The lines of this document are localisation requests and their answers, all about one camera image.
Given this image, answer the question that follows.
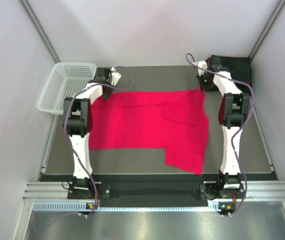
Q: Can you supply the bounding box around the slotted grey cable duct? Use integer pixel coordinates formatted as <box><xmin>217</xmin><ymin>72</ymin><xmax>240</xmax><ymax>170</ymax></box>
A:
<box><xmin>32</xmin><ymin>201</ymin><xmax>232</xmax><ymax>212</ymax></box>

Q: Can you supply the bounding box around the aluminium corner post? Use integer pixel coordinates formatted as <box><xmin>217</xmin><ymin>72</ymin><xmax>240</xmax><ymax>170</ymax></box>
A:
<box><xmin>18</xmin><ymin>0</ymin><xmax>61</xmax><ymax>63</ymax></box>
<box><xmin>248</xmin><ymin>0</ymin><xmax>285</xmax><ymax>62</ymax></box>

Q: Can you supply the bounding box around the pink t shirt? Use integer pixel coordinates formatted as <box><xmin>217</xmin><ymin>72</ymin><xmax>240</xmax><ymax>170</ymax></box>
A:
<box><xmin>88</xmin><ymin>89</ymin><xmax>210</xmax><ymax>175</ymax></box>

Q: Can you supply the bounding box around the aluminium frame rail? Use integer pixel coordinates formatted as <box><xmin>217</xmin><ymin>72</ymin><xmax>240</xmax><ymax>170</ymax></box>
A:
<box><xmin>22</xmin><ymin>180</ymin><xmax>285</xmax><ymax>202</ymax></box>

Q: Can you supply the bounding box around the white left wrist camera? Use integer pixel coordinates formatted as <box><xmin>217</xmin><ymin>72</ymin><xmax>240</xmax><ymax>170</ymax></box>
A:
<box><xmin>110</xmin><ymin>67</ymin><xmax>121</xmax><ymax>87</ymax></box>

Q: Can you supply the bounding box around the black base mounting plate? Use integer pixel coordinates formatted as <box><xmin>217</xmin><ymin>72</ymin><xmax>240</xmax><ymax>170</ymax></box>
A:
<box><xmin>67</xmin><ymin>181</ymin><xmax>246</xmax><ymax>208</ymax></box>

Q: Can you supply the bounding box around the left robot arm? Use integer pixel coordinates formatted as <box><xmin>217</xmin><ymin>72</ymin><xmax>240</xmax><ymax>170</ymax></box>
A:
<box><xmin>63</xmin><ymin>67</ymin><xmax>121</xmax><ymax>201</ymax></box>

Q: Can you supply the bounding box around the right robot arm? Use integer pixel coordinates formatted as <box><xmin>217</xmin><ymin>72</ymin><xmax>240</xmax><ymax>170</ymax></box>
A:
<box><xmin>194</xmin><ymin>60</ymin><xmax>251</xmax><ymax>199</ymax></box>

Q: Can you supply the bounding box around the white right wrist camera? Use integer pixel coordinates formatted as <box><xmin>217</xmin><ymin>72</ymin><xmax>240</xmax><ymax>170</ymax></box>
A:
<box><xmin>196</xmin><ymin>60</ymin><xmax>208</xmax><ymax>76</ymax></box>

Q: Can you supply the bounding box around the aluminium corner post left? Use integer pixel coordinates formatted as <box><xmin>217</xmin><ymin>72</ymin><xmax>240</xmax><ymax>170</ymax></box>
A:
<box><xmin>18</xmin><ymin>0</ymin><xmax>61</xmax><ymax>63</ymax></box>

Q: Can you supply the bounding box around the white plastic basket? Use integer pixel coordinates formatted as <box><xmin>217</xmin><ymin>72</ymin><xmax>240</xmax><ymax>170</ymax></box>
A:
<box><xmin>37</xmin><ymin>62</ymin><xmax>97</xmax><ymax>115</ymax></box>

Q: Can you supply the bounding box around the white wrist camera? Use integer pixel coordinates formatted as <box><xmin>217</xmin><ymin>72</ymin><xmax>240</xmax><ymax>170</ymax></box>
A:
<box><xmin>196</xmin><ymin>60</ymin><xmax>208</xmax><ymax>76</ymax></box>
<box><xmin>110</xmin><ymin>67</ymin><xmax>121</xmax><ymax>87</ymax></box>

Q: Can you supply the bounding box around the aluminium corner post right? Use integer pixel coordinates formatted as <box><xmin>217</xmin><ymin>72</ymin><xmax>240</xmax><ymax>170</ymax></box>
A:
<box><xmin>248</xmin><ymin>0</ymin><xmax>285</xmax><ymax>62</ymax></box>

